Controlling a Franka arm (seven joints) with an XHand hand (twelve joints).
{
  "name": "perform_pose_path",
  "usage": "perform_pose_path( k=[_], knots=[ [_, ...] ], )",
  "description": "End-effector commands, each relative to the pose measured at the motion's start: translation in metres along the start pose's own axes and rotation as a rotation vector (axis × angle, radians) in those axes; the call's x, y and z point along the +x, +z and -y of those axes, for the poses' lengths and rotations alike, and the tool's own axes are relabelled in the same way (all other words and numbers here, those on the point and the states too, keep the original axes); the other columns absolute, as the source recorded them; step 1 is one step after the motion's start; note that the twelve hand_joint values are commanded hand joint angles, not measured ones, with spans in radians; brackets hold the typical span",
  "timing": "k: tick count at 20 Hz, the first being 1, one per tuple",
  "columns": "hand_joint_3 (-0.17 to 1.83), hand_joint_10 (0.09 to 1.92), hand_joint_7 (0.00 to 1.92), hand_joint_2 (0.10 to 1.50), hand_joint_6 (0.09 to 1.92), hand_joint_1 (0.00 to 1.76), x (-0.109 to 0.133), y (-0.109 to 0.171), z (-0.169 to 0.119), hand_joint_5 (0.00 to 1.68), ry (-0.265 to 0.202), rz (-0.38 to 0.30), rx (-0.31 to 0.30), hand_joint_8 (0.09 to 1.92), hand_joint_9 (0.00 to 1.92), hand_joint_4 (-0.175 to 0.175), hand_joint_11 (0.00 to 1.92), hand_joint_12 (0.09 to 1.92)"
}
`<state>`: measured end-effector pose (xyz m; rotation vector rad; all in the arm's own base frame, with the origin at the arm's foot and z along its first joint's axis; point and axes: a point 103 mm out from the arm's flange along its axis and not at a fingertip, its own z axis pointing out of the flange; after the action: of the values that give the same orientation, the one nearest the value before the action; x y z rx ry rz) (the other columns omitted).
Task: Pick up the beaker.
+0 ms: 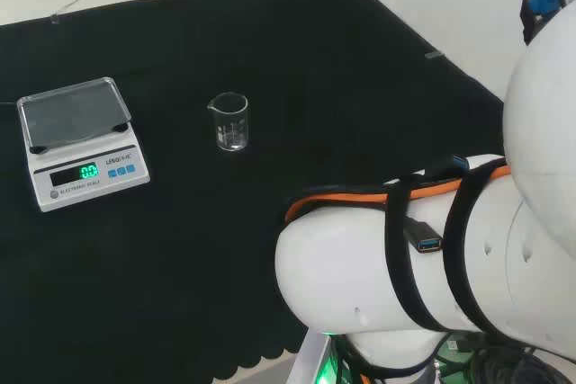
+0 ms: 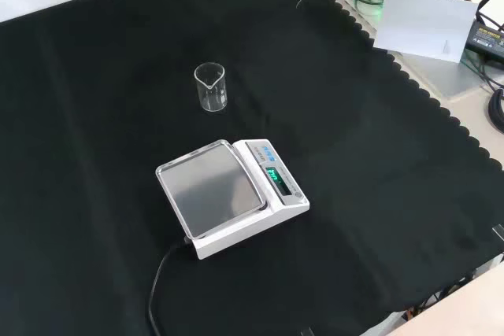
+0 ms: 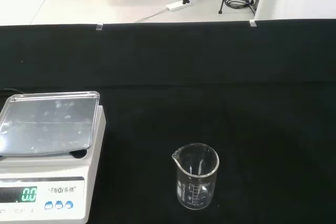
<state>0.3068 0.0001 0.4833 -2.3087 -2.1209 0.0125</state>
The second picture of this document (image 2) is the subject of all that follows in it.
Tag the clear glass beaker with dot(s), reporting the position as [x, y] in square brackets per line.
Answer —
[210, 88]

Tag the white electronic balance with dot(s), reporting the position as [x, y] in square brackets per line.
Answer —
[232, 194]

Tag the black scalloped cloth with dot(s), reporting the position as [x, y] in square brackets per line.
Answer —
[197, 155]

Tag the pale board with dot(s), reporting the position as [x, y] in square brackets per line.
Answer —
[423, 29]

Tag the black power adapter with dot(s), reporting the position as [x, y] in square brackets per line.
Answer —
[488, 39]

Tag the grey metal base plate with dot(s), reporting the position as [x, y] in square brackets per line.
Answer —
[445, 76]

